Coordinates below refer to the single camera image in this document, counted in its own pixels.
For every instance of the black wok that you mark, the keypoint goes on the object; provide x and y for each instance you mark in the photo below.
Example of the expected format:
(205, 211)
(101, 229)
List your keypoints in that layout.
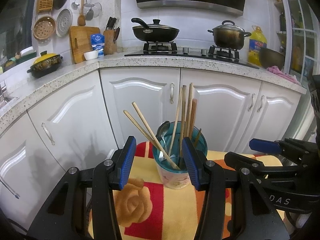
(155, 35)

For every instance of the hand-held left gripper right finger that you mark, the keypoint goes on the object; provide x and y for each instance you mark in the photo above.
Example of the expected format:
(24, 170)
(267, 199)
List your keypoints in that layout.
(191, 162)

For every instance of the blue white bag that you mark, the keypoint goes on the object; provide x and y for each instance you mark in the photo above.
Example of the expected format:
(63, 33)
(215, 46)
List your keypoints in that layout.
(97, 43)

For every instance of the wooden cutting board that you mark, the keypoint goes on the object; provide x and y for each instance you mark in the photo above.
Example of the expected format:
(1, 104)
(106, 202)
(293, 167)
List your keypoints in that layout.
(82, 45)

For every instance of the yellow cooking oil bottle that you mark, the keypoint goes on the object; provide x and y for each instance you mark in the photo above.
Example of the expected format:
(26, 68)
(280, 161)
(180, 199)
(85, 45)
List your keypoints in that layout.
(256, 47)

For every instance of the round bamboo steamer tray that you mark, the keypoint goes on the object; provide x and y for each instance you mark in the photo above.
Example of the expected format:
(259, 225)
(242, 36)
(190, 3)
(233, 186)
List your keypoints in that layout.
(44, 28)

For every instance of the orange yellow red blanket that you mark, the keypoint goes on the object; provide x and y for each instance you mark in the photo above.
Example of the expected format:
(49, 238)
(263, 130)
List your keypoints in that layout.
(155, 205)

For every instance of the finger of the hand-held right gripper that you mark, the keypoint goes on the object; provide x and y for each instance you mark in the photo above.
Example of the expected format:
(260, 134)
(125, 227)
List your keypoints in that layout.
(263, 145)
(240, 161)

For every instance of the speckled stone countertop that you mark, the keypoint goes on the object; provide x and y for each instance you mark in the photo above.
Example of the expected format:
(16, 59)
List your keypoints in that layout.
(75, 72)

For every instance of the two-tone brown wooden chopstick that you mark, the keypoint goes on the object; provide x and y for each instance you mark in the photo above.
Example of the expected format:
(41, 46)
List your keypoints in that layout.
(198, 136)
(193, 115)

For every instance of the green tray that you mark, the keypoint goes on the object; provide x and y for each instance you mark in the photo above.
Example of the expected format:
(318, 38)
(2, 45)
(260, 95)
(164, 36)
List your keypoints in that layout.
(25, 55)

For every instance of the wooden spatula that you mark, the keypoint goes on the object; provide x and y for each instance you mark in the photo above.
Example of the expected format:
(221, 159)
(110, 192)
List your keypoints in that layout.
(81, 17)

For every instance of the round perforated steamer plate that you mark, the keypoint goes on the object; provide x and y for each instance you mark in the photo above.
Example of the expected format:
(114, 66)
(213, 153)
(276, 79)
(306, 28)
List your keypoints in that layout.
(64, 22)

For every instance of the black gas stove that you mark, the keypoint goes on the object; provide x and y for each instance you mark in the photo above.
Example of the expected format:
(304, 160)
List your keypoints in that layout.
(195, 55)

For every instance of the wooden knife block with knives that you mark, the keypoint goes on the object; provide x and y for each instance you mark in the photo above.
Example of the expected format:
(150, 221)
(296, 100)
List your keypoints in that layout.
(110, 42)

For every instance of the small white bowl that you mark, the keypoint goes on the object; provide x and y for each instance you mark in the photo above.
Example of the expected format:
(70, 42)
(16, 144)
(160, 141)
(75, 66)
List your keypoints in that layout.
(91, 55)

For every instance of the dark metal bowl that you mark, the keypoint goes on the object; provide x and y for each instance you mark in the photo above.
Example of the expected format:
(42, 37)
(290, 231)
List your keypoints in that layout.
(271, 58)

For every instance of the white corner cabinet door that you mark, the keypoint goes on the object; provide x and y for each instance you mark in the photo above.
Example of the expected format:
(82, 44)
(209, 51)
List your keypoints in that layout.
(75, 120)

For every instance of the white spoon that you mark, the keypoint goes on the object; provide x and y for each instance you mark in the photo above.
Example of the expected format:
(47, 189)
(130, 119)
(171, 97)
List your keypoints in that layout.
(161, 156)

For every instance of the thin pale wooden chopstick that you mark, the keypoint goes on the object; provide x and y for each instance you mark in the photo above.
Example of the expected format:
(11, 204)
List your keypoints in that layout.
(142, 130)
(145, 122)

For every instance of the teal floral utensil holder cup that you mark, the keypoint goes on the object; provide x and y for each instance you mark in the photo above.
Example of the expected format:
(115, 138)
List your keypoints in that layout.
(175, 180)

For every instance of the metal spoon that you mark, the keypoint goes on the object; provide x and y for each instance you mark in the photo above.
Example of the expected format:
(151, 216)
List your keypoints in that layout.
(163, 129)

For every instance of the yellow lid black casserole pot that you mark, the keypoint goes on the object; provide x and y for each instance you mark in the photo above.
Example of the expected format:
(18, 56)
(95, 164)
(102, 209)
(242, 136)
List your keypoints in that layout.
(45, 65)

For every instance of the steel stock pot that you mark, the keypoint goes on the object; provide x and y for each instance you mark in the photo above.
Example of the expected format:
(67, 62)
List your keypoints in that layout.
(228, 40)

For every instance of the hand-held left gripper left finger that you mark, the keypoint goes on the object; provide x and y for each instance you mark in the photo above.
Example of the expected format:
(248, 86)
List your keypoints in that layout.
(127, 162)

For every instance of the white framed glass door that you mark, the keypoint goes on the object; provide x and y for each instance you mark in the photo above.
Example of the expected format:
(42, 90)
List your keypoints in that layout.
(300, 42)

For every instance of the pink cloth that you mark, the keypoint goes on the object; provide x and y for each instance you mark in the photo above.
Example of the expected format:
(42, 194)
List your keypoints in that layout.
(282, 74)

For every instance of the glass wok lid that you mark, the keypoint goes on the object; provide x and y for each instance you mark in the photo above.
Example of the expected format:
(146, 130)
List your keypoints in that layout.
(156, 25)

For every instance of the steel pot lid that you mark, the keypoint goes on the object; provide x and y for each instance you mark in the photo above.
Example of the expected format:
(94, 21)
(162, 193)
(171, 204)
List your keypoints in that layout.
(228, 27)

